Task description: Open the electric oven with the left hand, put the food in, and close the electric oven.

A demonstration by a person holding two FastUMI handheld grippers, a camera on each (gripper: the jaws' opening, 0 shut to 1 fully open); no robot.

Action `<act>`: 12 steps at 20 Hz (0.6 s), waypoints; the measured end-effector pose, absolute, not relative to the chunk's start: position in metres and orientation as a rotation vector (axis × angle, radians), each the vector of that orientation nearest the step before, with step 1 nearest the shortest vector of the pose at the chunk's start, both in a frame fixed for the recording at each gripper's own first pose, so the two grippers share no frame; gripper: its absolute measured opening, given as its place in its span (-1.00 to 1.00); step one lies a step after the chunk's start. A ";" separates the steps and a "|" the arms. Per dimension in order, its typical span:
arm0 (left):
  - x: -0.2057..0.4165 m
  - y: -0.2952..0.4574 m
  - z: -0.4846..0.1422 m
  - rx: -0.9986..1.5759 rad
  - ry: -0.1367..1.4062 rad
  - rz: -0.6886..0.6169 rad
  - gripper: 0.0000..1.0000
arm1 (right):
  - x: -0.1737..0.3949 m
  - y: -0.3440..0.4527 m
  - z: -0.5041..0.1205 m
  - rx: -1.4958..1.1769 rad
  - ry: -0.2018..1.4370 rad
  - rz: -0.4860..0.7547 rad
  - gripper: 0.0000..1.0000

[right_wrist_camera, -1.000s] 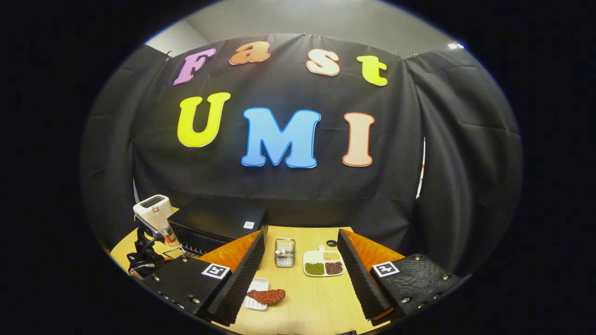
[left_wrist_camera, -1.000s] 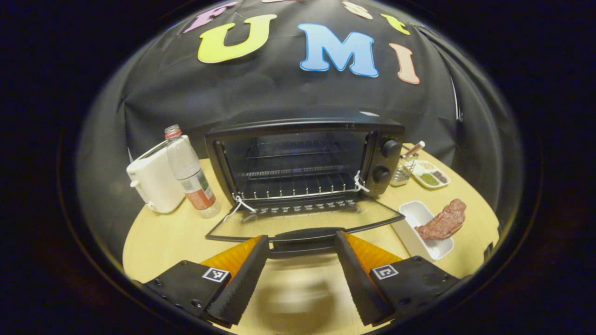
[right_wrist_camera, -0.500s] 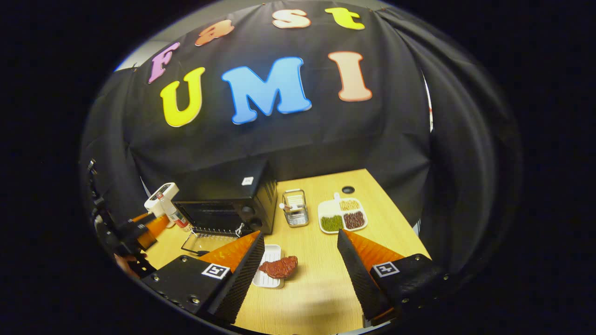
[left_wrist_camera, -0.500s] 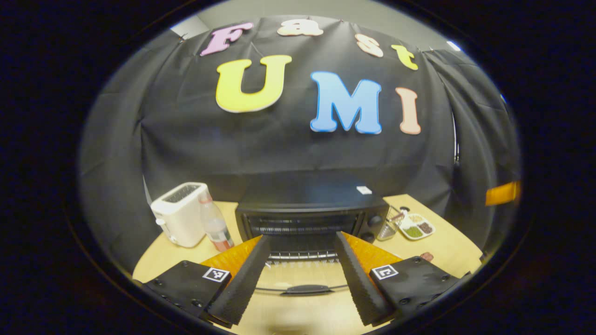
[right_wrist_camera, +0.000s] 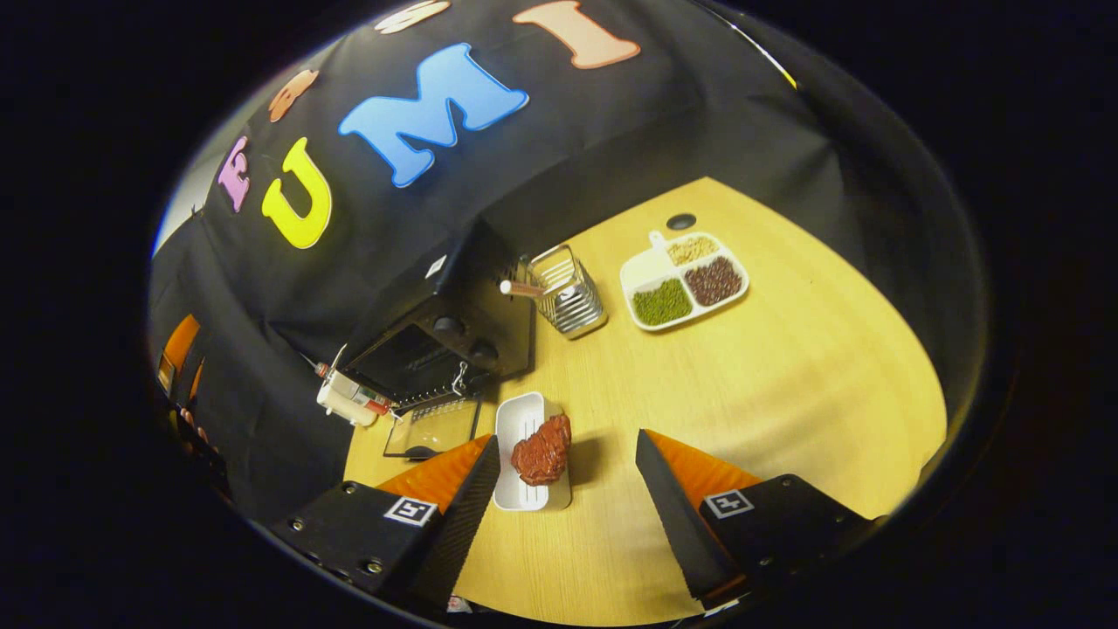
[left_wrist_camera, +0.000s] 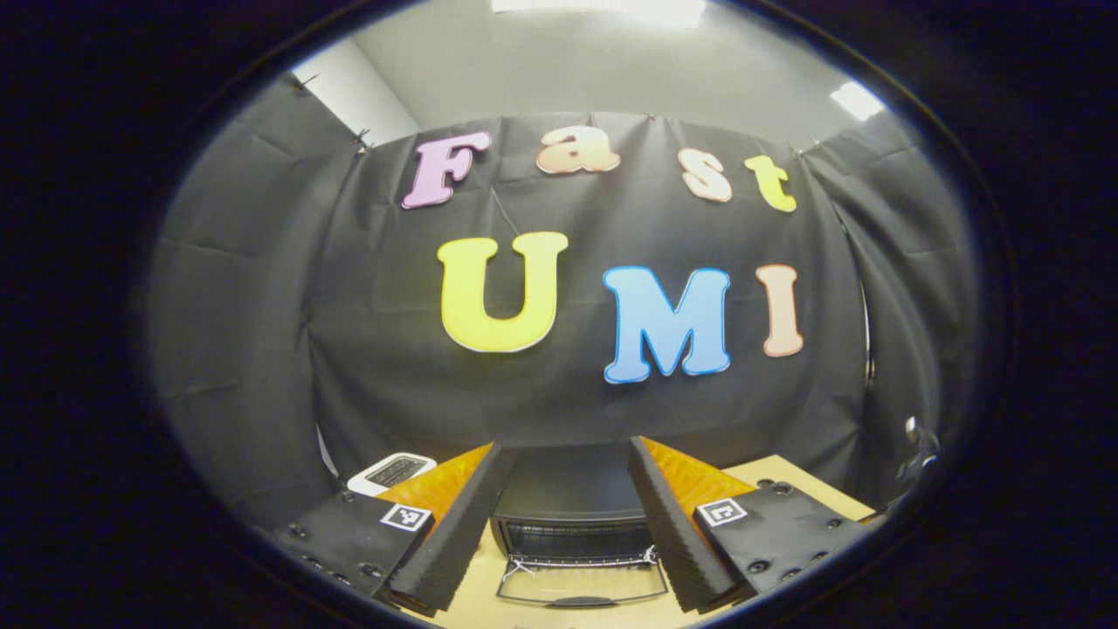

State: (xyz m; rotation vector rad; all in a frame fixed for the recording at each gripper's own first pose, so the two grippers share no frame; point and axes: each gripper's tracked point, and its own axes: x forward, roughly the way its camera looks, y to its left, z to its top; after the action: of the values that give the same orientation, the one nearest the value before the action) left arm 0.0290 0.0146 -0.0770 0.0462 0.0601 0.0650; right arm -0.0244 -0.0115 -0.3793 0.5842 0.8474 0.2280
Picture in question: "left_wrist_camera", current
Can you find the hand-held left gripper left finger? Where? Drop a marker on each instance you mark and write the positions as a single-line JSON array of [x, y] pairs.
[[458, 537]]

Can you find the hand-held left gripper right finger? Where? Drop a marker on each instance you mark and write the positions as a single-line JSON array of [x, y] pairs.
[[672, 528]]

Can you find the black electric oven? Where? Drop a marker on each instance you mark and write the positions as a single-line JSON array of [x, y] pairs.
[[576, 535]]

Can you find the white toaster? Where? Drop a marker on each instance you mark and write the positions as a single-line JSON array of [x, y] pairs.
[[390, 472]]

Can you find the black backdrop cloth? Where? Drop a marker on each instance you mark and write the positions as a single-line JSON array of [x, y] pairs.
[[367, 349]]

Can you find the small ceiling light panel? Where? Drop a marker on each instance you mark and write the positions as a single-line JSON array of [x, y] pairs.
[[856, 100]]

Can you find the large ceiling light panel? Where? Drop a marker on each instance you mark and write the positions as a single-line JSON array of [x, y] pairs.
[[603, 9]]

